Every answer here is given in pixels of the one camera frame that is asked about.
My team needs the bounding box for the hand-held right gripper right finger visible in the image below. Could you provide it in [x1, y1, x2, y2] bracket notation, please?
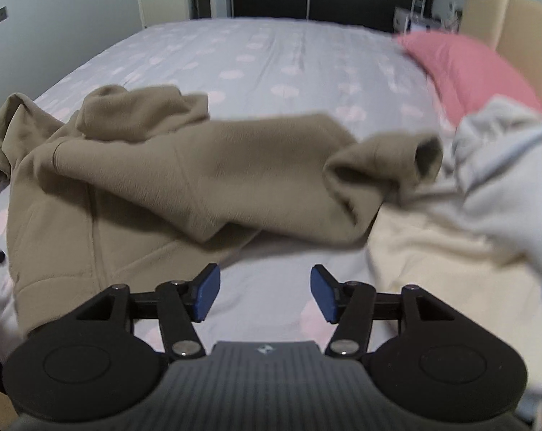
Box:
[310, 264, 454, 360]

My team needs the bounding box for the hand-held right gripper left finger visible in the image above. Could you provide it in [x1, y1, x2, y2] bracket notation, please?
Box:
[75, 263, 221, 360]

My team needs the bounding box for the tan hoodie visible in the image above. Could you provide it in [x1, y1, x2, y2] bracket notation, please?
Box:
[0, 84, 445, 337]

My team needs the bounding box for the cream cloth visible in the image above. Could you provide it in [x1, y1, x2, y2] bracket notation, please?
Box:
[367, 189, 542, 396]

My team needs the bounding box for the light grey garment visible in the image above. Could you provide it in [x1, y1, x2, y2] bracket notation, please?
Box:
[451, 96, 542, 288]

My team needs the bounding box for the blue pink-dotted bed sheet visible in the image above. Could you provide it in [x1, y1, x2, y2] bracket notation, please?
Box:
[0, 18, 460, 355]

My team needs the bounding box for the pink pillow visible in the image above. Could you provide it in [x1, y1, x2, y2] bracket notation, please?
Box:
[394, 31, 542, 129]

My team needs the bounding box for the bedside table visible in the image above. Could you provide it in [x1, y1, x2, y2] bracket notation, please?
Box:
[392, 4, 463, 34]

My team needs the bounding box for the beige padded headboard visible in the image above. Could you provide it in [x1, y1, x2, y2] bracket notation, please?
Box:
[460, 0, 542, 113]

